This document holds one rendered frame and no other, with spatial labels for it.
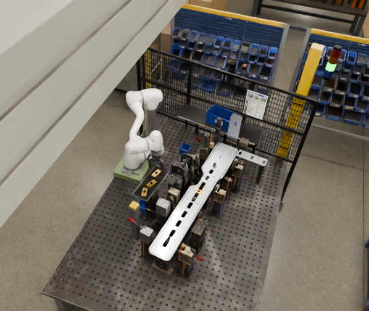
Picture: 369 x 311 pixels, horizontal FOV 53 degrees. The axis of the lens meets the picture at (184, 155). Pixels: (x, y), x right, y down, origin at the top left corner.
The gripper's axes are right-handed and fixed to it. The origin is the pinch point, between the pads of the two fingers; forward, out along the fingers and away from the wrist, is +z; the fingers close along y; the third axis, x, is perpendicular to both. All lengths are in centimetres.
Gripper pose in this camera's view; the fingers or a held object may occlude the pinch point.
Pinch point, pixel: (156, 170)
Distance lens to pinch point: 311.7
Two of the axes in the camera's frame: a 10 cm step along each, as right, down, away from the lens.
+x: 6.1, -5.4, 5.7
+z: -0.5, 7.0, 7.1
